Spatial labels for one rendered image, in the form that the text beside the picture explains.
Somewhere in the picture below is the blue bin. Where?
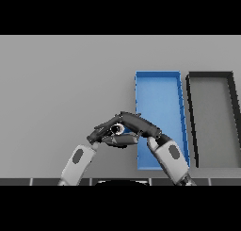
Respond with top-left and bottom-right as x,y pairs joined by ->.
135,70 -> 191,171

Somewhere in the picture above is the dark grey bin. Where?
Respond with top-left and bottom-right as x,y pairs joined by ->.
185,71 -> 241,169

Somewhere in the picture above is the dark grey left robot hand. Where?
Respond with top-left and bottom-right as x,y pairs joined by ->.
86,113 -> 123,145

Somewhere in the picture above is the blue pipe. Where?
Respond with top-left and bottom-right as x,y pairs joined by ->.
111,123 -> 133,136

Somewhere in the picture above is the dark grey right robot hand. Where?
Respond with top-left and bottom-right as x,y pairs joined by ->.
101,111 -> 172,148

